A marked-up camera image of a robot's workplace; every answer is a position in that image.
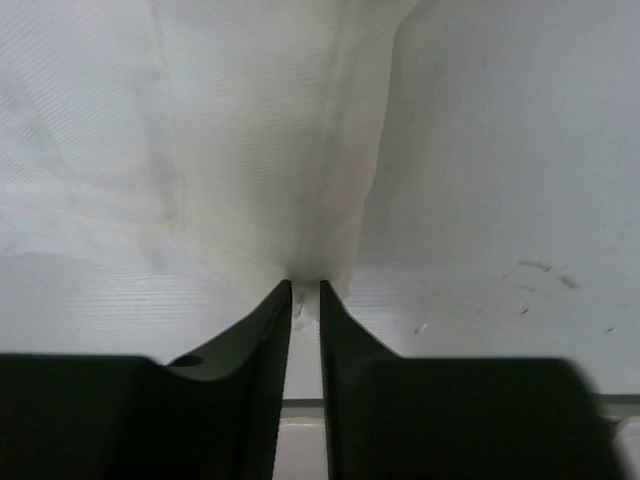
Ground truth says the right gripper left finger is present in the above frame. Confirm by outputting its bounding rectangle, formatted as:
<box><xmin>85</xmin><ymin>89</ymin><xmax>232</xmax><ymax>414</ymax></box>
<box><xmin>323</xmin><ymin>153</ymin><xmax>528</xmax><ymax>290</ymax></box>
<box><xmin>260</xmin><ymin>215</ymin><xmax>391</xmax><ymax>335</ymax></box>
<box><xmin>1</xmin><ymin>280</ymin><xmax>292</xmax><ymax>479</ymax></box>

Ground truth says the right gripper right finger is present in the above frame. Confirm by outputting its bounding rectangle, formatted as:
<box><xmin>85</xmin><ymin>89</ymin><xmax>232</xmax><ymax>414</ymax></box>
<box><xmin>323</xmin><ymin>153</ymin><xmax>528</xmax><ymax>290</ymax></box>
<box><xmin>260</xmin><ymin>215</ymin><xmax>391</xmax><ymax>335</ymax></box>
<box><xmin>319</xmin><ymin>282</ymin><xmax>626</xmax><ymax>479</ymax></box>

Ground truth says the white skirt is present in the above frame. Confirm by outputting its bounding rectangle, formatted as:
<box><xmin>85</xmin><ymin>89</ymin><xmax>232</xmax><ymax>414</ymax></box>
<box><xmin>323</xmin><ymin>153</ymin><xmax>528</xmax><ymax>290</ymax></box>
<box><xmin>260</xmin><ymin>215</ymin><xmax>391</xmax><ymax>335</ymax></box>
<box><xmin>1</xmin><ymin>1</ymin><xmax>416</xmax><ymax>310</ymax></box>

